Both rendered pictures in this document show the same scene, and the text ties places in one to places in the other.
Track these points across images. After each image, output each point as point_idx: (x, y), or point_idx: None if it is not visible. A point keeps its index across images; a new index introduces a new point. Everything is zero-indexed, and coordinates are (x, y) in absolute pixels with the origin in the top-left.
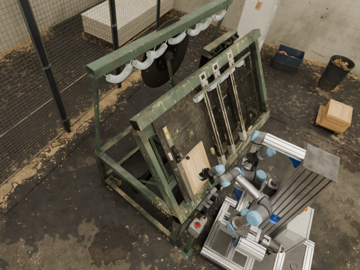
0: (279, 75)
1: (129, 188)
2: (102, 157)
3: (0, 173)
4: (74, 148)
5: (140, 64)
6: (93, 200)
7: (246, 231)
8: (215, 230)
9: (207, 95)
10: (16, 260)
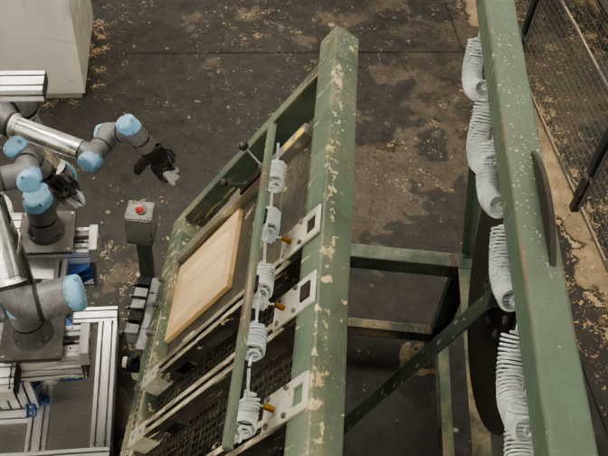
0: None
1: (372, 373)
2: (446, 253)
3: (603, 206)
4: (589, 379)
5: (473, 116)
6: (417, 304)
7: (26, 222)
8: (104, 362)
9: (278, 271)
10: (422, 168)
